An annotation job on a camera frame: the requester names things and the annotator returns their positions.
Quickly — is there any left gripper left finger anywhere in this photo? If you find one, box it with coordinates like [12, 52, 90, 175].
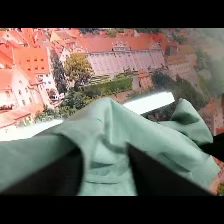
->
[0, 146, 85, 197]

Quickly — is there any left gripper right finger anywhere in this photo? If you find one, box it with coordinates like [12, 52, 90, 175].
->
[127, 143, 212, 197]

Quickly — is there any green T-shirt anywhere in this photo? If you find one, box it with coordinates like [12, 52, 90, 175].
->
[0, 96, 222, 197]

